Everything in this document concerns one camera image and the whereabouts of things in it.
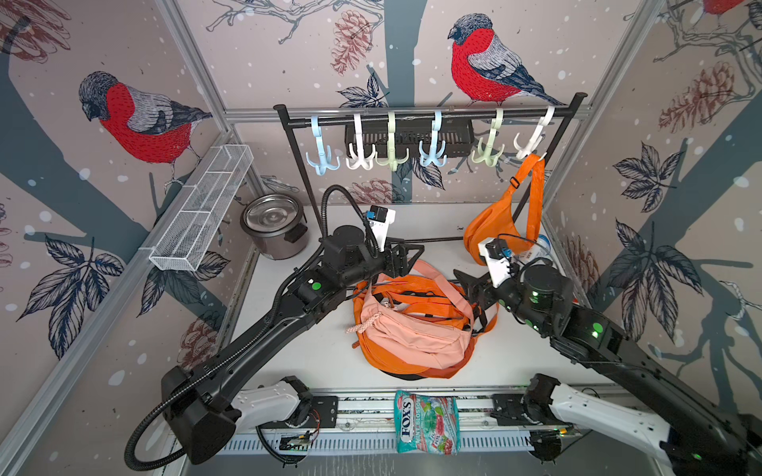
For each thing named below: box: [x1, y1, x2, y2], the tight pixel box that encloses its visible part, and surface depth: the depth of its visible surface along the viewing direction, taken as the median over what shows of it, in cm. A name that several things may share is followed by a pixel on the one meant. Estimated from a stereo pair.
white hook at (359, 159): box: [345, 113, 377, 171], surface depth 68 cm
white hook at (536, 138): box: [512, 105, 556, 162], surface depth 68 cm
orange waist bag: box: [463, 153, 546, 266], surface depth 82 cm
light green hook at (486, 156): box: [471, 108, 506, 167], surface depth 67 cm
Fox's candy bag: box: [393, 389, 462, 456], surface depth 71 cm
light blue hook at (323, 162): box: [305, 115, 341, 176], surface depth 67 cm
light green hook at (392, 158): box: [375, 111, 410, 172], surface depth 67 cm
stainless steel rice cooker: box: [240, 192, 309, 261], surface depth 100 cm
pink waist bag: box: [346, 259, 474, 369], surface depth 79 cm
